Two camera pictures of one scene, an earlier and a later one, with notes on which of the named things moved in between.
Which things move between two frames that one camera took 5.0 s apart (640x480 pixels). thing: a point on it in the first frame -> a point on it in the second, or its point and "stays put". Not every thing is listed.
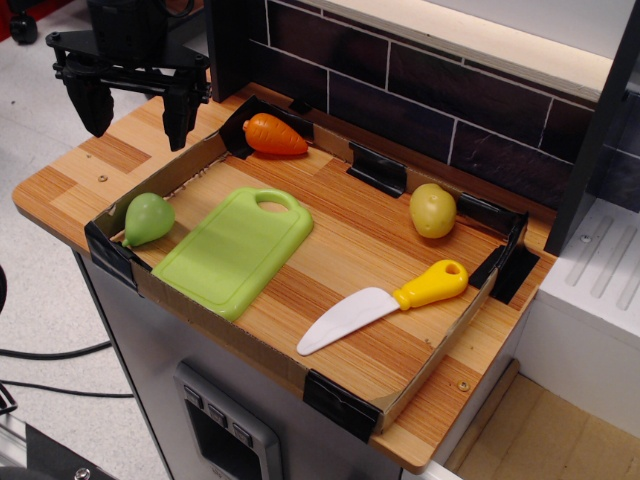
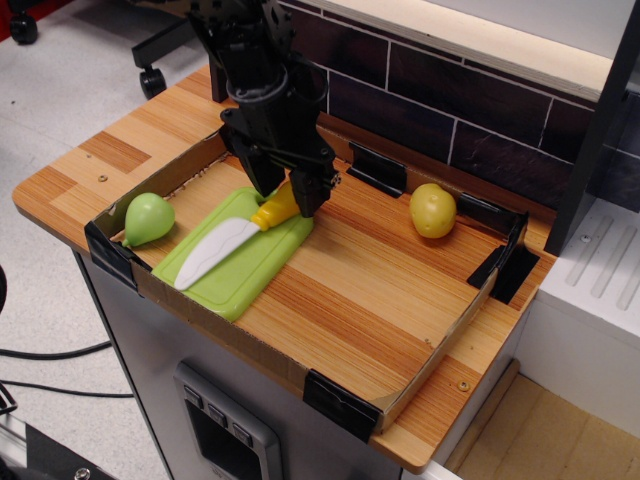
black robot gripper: [128, 42] -> [271, 119]
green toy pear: [148, 217] stays put
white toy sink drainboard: [598, 273] stays put
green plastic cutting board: [229, 257] stays put
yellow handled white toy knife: [367, 306] -> [220, 242]
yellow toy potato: [432, 210] stays put
